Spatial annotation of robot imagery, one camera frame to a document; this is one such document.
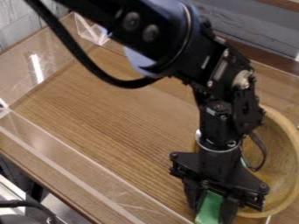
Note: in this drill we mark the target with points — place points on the green rectangular block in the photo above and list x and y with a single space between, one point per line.
218 188

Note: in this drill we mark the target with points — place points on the light wooden bowl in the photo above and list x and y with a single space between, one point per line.
280 170

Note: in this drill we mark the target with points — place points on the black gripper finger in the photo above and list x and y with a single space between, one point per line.
228 210
194 193

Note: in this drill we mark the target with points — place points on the clear acrylic tray wall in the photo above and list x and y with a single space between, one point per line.
93 142

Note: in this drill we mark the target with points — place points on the clear acrylic corner bracket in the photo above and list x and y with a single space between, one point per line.
90 32

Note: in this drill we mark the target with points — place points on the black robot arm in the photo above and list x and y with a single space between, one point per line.
169 42

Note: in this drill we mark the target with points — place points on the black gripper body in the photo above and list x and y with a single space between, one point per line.
224 159

